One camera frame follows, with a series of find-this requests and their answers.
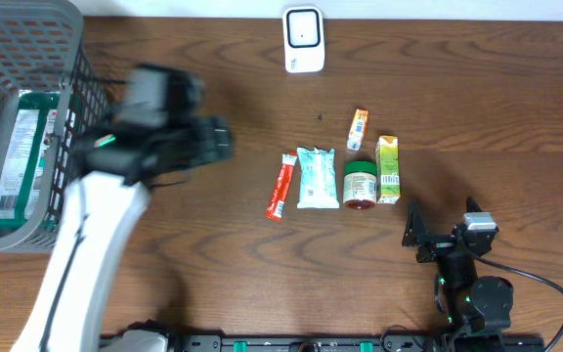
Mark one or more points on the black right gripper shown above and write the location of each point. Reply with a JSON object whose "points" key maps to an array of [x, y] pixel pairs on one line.
{"points": [[416, 235]]}

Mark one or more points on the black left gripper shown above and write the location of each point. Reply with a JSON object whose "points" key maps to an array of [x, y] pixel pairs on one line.
{"points": [[218, 139]]}

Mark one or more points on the green juice carton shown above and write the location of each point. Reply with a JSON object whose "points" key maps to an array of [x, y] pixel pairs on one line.
{"points": [[387, 161]]}

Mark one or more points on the green lid spice jar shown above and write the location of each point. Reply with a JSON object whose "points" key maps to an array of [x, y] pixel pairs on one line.
{"points": [[360, 189]]}

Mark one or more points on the red white snack packet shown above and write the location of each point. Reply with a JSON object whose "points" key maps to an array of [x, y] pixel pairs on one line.
{"points": [[282, 185]]}

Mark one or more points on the orange tissue packet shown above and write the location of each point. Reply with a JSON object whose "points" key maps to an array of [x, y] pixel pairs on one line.
{"points": [[357, 130]]}

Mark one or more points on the white teal snack packet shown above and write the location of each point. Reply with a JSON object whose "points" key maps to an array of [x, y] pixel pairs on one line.
{"points": [[318, 179]]}

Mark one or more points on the green white barcode packet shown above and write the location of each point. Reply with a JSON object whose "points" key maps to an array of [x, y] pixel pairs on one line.
{"points": [[22, 174]]}

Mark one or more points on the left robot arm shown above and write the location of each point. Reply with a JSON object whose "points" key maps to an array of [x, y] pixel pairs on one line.
{"points": [[117, 164]]}

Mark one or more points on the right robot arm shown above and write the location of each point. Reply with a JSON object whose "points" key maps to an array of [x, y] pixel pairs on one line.
{"points": [[479, 307]]}

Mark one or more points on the white barcode scanner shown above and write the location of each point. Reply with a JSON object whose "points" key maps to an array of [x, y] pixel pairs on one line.
{"points": [[304, 39]]}

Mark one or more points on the grey plastic mesh basket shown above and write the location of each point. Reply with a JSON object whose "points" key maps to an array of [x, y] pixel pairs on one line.
{"points": [[41, 52]]}

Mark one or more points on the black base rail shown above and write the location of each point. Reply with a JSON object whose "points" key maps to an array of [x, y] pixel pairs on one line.
{"points": [[144, 340]]}

